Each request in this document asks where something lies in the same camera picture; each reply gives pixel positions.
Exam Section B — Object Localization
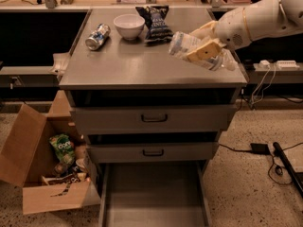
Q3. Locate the white power strip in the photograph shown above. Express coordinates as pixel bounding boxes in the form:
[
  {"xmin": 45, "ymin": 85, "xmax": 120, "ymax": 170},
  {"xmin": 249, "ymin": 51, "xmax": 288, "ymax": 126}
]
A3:
[{"xmin": 276, "ymin": 61, "xmax": 299, "ymax": 70}]

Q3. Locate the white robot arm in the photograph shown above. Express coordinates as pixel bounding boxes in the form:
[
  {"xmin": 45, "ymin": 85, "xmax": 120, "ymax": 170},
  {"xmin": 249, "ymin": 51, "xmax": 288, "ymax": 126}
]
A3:
[{"xmin": 187, "ymin": 0, "xmax": 303, "ymax": 61}]

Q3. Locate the green snack bag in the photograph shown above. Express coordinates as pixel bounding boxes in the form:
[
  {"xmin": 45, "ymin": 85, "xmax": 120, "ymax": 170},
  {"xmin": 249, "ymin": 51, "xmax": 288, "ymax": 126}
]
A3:
[{"xmin": 49, "ymin": 133, "xmax": 76, "ymax": 166}]

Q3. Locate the grey drawer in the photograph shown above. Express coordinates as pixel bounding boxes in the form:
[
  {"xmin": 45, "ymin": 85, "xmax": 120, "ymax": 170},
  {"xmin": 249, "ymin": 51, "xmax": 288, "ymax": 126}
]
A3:
[
  {"xmin": 71, "ymin": 105, "xmax": 236, "ymax": 135},
  {"xmin": 87, "ymin": 142, "xmax": 219, "ymax": 163},
  {"xmin": 98, "ymin": 162, "xmax": 212, "ymax": 227}
]

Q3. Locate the white plug adapter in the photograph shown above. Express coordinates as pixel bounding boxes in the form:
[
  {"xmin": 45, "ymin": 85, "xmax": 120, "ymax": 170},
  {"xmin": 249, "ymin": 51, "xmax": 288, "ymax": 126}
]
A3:
[{"xmin": 258, "ymin": 60, "xmax": 270, "ymax": 69}]

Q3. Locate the brown cardboard box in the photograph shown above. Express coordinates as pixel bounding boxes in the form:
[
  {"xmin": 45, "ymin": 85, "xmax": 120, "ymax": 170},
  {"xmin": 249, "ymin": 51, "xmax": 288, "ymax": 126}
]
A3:
[{"xmin": 0, "ymin": 91, "xmax": 100, "ymax": 215}]

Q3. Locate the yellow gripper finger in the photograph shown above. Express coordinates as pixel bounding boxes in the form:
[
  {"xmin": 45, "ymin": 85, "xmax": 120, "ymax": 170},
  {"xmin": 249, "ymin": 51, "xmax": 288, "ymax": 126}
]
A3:
[
  {"xmin": 190, "ymin": 21, "xmax": 218, "ymax": 40},
  {"xmin": 187, "ymin": 39, "xmax": 225, "ymax": 61}
]

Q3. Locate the grey top drawer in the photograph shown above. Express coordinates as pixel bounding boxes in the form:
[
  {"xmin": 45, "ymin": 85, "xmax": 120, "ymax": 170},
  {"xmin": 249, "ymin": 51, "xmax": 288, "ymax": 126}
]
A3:
[{"xmin": 71, "ymin": 105, "xmax": 236, "ymax": 135}]

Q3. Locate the black power adapter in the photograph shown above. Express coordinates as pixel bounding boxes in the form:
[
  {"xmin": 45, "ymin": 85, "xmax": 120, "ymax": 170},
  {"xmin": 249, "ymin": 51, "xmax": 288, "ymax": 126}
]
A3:
[{"xmin": 250, "ymin": 143, "xmax": 270, "ymax": 155}]

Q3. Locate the silver blue soda can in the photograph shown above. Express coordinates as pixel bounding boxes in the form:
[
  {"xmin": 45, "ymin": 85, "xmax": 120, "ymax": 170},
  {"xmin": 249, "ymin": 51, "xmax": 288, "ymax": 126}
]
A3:
[{"xmin": 85, "ymin": 24, "xmax": 111, "ymax": 51}]

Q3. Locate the white bowl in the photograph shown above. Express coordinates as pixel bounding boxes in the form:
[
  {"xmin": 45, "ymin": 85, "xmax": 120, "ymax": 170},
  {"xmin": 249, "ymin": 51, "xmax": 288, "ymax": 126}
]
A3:
[{"xmin": 114, "ymin": 14, "xmax": 145, "ymax": 41}]

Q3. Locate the grey drawer cabinet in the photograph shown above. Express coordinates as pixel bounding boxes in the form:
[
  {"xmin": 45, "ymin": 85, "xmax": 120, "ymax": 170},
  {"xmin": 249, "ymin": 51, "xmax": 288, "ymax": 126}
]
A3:
[{"xmin": 58, "ymin": 7, "xmax": 248, "ymax": 227}]

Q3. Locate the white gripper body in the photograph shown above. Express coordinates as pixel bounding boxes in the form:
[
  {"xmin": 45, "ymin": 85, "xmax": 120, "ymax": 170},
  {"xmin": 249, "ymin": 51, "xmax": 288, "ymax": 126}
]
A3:
[{"xmin": 214, "ymin": 8, "xmax": 252, "ymax": 50}]

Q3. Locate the blue chip bag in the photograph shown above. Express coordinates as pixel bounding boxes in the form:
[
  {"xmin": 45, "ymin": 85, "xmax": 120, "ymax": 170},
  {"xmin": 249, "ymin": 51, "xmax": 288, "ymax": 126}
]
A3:
[{"xmin": 135, "ymin": 6, "xmax": 173, "ymax": 44}]

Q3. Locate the black bar on floor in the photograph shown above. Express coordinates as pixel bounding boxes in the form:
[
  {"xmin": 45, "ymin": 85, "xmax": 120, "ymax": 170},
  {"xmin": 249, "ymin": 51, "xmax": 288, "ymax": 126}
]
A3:
[{"xmin": 273, "ymin": 142, "xmax": 303, "ymax": 198}]

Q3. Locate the grey bottom drawer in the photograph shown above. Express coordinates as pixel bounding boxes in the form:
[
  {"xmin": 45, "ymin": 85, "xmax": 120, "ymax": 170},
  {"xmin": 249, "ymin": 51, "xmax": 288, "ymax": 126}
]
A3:
[{"xmin": 98, "ymin": 162, "xmax": 212, "ymax": 227}]

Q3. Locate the grey middle drawer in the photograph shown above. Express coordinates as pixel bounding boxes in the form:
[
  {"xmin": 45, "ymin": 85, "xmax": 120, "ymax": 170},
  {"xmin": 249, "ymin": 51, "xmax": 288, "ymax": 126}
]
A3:
[{"xmin": 87, "ymin": 142, "xmax": 219, "ymax": 163}]

